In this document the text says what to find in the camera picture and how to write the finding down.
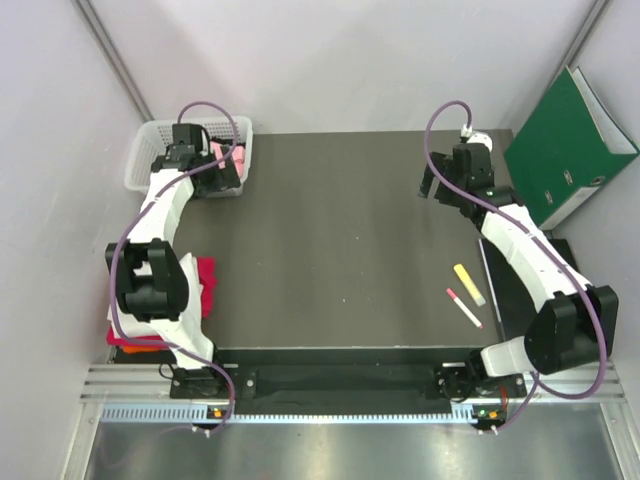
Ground pink t shirt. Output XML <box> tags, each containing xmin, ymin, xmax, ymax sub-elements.
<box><xmin>210</xmin><ymin>145</ymin><xmax>249</xmax><ymax>183</ymax></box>

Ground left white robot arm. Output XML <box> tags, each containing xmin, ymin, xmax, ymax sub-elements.
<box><xmin>105</xmin><ymin>120</ymin><xmax>244</xmax><ymax>399</ymax></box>

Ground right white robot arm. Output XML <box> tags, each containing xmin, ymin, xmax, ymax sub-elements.
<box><xmin>420</xmin><ymin>142</ymin><xmax>619</xmax><ymax>396</ymax></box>

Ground black t shirt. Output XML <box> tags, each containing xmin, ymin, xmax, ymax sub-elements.
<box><xmin>210</xmin><ymin>136</ymin><xmax>246</xmax><ymax>149</ymax></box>

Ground white plastic basket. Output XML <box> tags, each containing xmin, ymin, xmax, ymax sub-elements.
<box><xmin>124</xmin><ymin>116</ymin><xmax>253</xmax><ymax>198</ymax></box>

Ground pink white marker pen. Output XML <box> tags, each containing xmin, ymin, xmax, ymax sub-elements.
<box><xmin>446</xmin><ymin>288</ymin><xmax>484</xmax><ymax>329</ymax></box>

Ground red folded t shirt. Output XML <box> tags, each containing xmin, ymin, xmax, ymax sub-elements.
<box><xmin>132</xmin><ymin>254</ymin><xmax>217</xmax><ymax>345</ymax></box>

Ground yellow highlighter pen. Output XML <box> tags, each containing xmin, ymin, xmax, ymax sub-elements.
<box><xmin>453</xmin><ymin>263</ymin><xmax>486</xmax><ymax>306</ymax></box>

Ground white folded t shirt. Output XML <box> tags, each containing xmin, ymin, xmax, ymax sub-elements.
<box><xmin>106</xmin><ymin>253</ymin><xmax>203</xmax><ymax>346</ymax></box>

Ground orange folded t shirt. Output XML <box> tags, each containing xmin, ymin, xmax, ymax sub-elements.
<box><xmin>120</xmin><ymin>345</ymin><xmax>166</xmax><ymax>355</ymax></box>

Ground green ring binder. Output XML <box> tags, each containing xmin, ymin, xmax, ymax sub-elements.
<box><xmin>504</xmin><ymin>68</ymin><xmax>639</xmax><ymax>230</ymax></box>

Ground grey slotted cable duct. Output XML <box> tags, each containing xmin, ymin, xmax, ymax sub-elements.
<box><xmin>101</xmin><ymin>404</ymin><xmax>501</xmax><ymax>425</ymax></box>

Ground aluminium frame rail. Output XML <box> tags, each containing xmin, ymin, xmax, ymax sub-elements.
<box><xmin>80</xmin><ymin>364</ymin><xmax>625</xmax><ymax>404</ymax></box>

